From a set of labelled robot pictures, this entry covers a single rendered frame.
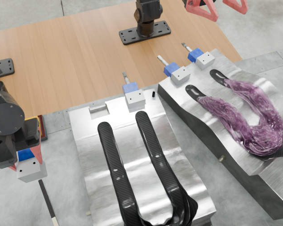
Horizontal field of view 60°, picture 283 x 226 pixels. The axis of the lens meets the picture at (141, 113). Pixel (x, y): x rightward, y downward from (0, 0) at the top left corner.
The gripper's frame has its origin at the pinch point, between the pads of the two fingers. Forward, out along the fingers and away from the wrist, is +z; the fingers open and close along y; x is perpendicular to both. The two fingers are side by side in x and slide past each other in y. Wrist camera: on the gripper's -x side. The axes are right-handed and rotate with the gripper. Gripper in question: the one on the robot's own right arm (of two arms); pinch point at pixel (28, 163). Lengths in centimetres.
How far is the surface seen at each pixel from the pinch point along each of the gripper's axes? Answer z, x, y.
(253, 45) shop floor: 45, 117, 160
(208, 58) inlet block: -3, 21, 58
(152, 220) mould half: 10.7, -17.2, 22.4
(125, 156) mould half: 7.5, 0.3, 21.7
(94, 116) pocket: 2.4, 14.7, 17.1
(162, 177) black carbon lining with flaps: 9.6, -8.4, 28.3
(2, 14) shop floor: 1, 207, -32
